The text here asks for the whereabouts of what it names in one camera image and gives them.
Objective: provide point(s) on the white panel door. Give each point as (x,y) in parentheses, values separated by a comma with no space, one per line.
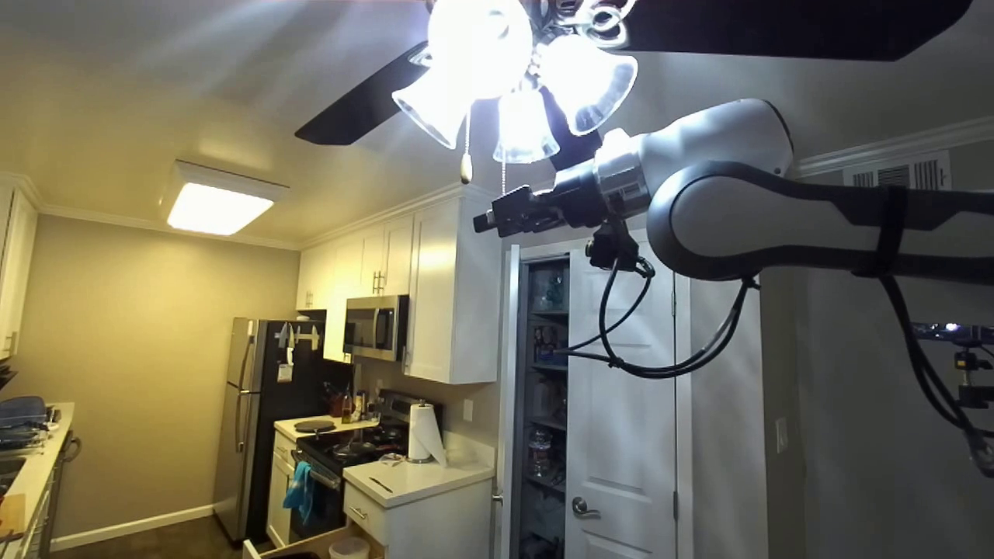
(626,445)

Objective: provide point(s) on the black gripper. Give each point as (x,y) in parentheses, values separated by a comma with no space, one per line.
(568,200)

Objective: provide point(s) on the pantry shelves with goods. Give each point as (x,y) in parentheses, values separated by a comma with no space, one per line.
(545,415)

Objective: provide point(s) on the frosted glass lamp shade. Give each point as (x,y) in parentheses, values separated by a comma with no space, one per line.
(524,129)
(479,49)
(430,109)
(587,83)

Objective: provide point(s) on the blue hanging towel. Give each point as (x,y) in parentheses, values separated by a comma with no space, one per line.
(298,491)

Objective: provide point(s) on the dark wooden fan blade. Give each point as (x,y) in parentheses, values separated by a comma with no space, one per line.
(787,25)
(357,109)

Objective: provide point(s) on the white paper towel roll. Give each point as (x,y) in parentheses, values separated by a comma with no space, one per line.
(424,432)

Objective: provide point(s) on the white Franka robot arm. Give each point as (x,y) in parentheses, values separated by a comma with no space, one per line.
(726,134)

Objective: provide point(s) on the stainless steel refrigerator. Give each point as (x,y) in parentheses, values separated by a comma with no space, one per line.
(244,424)

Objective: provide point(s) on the long kitchen counter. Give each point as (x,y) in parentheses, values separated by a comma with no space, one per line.
(35,466)

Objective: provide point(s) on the white trash bin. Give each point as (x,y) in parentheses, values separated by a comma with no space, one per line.
(349,549)

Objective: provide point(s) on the white cabinet beside microwave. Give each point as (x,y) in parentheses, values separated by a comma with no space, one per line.
(327,298)

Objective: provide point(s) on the black camera on stand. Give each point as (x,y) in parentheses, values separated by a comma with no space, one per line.
(966,359)

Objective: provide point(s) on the white base cabinet with counter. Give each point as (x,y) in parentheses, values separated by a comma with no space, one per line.
(414,507)

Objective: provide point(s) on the large white wall cabinet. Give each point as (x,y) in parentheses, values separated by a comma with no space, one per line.
(438,291)

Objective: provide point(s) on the stainless steel microwave oven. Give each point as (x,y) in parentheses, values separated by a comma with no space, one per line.
(369,332)

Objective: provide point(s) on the black kitchen stove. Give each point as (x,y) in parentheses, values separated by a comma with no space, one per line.
(347,452)

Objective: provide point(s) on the white cabinet above microwave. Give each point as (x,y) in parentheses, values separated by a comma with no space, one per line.
(386,254)

